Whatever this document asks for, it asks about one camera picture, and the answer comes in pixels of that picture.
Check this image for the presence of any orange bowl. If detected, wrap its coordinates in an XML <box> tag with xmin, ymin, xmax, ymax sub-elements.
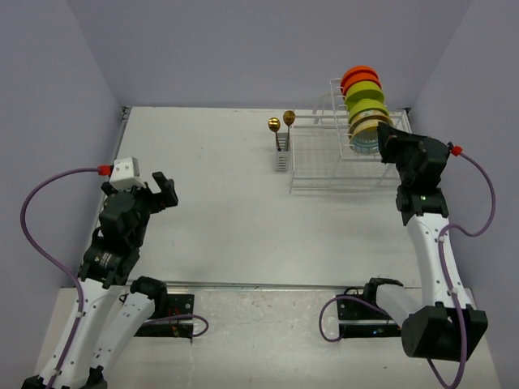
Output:
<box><xmin>341</xmin><ymin>71</ymin><xmax>381</xmax><ymax>93</ymax></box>
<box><xmin>341</xmin><ymin>66</ymin><xmax>379</xmax><ymax>83</ymax></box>

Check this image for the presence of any floral white bowl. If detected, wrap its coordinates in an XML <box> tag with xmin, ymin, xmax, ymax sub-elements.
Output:
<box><xmin>349</xmin><ymin>109</ymin><xmax>392</xmax><ymax>135</ymax></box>

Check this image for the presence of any gold spoon left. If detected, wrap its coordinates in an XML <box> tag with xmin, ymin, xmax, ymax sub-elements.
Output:
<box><xmin>268</xmin><ymin>117</ymin><xmax>281</xmax><ymax>151</ymax></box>

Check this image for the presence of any green bowl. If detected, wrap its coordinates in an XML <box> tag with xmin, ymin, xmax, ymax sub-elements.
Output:
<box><xmin>345</xmin><ymin>80</ymin><xmax>382</xmax><ymax>98</ymax></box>
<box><xmin>345</xmin><ymin>87</ymin><xmax>384</xmax><ymax>110</ymax></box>
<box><xmin>348</xmin><ymin>99</ymin><xmax>389</xmax><ymax>123</ymax></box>

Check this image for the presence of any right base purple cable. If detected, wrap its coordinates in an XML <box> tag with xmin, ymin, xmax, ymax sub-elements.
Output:
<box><xmin>319</xmin><ymin>294</ymin><xmax>394</xmax><ymax>344</ymax></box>

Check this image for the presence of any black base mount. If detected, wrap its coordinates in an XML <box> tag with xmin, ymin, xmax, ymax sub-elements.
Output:
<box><xmin>337</xmin><ymin>300</ymin><xmax>401</xmax><ymax>340</ymax></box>
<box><xmin>135</xmin><ymin>294</ymin><xmax>195</xmax><ymax>340</ymax></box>

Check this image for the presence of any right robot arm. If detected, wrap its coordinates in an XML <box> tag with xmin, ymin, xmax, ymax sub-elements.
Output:
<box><xmin>362</xmin><ymin>123</ymin><xmax>488</xmax><ymax>361</ymax></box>

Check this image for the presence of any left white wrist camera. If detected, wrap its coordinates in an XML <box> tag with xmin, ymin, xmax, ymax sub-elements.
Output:
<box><xmin>109</xmin><ymin>157</ymin><xmax>144</xmax><ymax>190</ymax></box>

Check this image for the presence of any orange bowl back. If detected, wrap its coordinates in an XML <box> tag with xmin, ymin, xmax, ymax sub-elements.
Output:
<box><xmin>341</xmin><ymin>66</ymin><xmax>379</xmax><ymax>83</ymax></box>

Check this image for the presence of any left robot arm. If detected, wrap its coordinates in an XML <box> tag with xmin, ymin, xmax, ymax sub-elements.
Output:
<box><xmin>23</xmin><ymin>166</ymin><xmax>178</xmax><ymax>388</ymax></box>

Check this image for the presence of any green bowl middle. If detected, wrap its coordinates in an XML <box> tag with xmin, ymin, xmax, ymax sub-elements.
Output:
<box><xmin>345</xmin><ymin>87</ymin><xmax>384</xmax><ymax>110</ymax></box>

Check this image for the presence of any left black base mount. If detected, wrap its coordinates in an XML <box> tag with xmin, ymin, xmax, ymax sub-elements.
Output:
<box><xmin>135</xmin><ymin>294</ymin><xmax>195</xmax><ymax>340</ymax></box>

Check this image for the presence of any blue yellow patterned bowl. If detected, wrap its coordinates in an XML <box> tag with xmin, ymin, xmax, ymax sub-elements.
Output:
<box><xmin>350</xmin><ymin>126</ymin><xmax>379</xmax><ymax>155</ymax></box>

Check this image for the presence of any white wire dish rack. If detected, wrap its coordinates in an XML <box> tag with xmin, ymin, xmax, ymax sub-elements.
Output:
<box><xmin>290</xmin><ymin>79</ymin><xmax>411</xmax><ymax>193</ymax></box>

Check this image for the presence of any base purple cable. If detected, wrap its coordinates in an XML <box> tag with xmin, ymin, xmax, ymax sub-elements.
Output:
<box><xmin>144</xmin><ymin>314</ymin><xmax>210</xmax><ymax>338</ymax></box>
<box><xmin>319</xmin><ymin>294</ymin><xmax>394</xmax><ymax>344</ymax></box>

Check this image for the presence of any gold spoon right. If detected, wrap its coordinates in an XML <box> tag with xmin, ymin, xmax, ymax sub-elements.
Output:
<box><xmin>283</xmin><ymin>110</ymin><xmax>296</xmax><ymax>151</ymax></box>

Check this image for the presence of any green bowl front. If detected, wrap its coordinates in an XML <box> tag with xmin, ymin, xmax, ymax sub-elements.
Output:
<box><xmin>348</xmin><ymin>99</ymin><xmax>389</xmax><ymax>123</ymax></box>

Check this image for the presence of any orange bowl front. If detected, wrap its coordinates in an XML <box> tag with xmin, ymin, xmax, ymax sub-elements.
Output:
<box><xmin>341</xmin><ymin>71</ymin><xmax>381</xmax><ymax>93</ymax></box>

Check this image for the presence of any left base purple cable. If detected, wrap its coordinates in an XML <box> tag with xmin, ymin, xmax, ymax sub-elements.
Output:
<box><xmin>144</xmin><ymin>314</ymin><xmax>210</xmax><ymax>338</ymax></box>

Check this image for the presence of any gold spoon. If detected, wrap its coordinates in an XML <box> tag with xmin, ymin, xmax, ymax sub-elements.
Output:
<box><xmin>268</xmin><ymin>117</ymin><xmax>281</xmax><ymax>151</ymax></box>
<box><xmin>283</xmin><ymin>110</ymin><xmax>296</xmax><ymax>151</ymax></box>

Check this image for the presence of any green bowl back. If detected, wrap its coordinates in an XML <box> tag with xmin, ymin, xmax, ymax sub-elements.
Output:
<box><xmin>345</xmin><ymin>80</ymin><xmax>382</xmax><ymax>98</ymax></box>

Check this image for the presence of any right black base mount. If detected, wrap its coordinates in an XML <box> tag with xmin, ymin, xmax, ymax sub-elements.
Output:
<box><xmin>337</xmin><ymin>300</ymin><xmax>401</xmax><ymax>340</ymax></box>

